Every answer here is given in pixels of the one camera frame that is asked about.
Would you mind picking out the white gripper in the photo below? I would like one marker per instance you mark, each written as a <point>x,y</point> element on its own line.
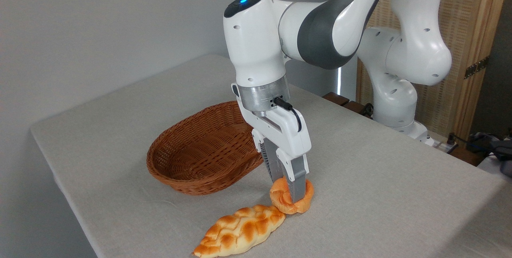
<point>286,134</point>

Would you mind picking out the round golden bread roll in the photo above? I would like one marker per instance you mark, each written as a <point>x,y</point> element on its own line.
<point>306,202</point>

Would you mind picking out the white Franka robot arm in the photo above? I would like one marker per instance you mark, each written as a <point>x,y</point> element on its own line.
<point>256,50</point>

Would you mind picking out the long braided bread loaf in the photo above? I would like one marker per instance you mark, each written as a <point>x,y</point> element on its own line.
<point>240,230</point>

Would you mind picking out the brown wicker oval basket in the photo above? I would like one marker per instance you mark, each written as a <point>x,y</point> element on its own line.
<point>200,150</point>

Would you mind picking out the dark brown wooden block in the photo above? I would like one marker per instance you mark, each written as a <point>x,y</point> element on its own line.
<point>336,98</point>
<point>355,107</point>

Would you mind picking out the grey tablecloth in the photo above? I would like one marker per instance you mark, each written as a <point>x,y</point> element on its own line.
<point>380,202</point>

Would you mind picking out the metal screen hinge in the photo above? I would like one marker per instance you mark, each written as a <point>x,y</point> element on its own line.
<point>476,67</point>

